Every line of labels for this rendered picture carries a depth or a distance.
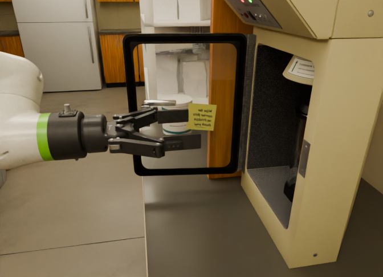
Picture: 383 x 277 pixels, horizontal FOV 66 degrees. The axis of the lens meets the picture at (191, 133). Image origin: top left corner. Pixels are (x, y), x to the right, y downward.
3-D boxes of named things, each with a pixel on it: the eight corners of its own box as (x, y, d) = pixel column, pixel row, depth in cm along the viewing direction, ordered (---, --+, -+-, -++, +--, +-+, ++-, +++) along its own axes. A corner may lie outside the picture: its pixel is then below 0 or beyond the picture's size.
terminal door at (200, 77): (237, 173, 88) (247, 32, 72) (134, 176, 87) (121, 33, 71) (236, 172, 89) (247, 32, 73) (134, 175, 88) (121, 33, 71)
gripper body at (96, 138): (79, 124, 53) (132, 121, 54) (86, 109, 60) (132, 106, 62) (85, 161, 56) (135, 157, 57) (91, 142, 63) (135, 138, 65)
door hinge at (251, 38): (241, 170, 90) (252, 33, 74) (244, 174, 87) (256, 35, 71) (236, 170, 89) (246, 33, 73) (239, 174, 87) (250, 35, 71)
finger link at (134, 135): (118, 123, 58) (113, 125, 57) (165, 135, 53) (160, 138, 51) (121, 141, 60) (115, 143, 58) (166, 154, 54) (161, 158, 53)
